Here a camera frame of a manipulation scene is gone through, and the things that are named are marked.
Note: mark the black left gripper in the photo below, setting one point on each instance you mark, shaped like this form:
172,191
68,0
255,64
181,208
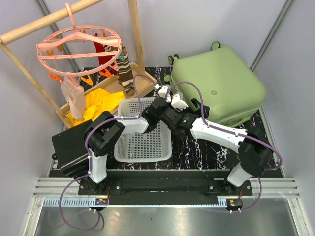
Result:
169,103

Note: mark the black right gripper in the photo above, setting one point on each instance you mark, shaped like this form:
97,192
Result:
198,104

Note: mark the green hard-shell suitcase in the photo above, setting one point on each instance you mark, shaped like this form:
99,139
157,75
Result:
221,80

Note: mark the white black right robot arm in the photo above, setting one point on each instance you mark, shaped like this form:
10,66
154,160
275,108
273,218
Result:
253,153

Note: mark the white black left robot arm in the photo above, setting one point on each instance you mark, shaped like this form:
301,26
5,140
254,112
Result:
101,140

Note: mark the white plastic mesh basket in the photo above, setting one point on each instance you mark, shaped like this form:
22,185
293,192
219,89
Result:
132,146

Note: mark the wooden clothes rack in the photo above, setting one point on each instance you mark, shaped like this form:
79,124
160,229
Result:
106,79

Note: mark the brown striped sock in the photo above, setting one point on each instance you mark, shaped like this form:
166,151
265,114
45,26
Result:
125,75

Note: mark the teal clothespin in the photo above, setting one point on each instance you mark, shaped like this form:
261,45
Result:
121,57

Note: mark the yellow shorts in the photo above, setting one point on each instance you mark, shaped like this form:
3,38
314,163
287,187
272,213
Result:
98,101

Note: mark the orange clothespin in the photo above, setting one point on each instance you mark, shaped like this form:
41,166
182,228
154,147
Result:
87,80

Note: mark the pale pink garment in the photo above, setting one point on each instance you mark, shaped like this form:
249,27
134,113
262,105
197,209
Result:
74,95

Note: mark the black box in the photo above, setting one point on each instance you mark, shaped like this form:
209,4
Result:
70,150

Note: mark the pink round clip hanger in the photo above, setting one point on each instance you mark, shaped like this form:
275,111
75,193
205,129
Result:
81,42

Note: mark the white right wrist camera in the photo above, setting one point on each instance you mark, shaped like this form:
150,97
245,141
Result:
177,101

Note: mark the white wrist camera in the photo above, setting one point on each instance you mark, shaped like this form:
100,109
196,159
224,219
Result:
177,101
164,91

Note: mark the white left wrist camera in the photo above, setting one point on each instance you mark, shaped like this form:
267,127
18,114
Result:
164,91

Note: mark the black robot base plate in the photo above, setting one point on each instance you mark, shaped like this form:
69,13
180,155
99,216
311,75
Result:
154,188

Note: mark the aluminium frame rail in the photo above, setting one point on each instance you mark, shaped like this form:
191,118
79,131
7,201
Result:
280,215

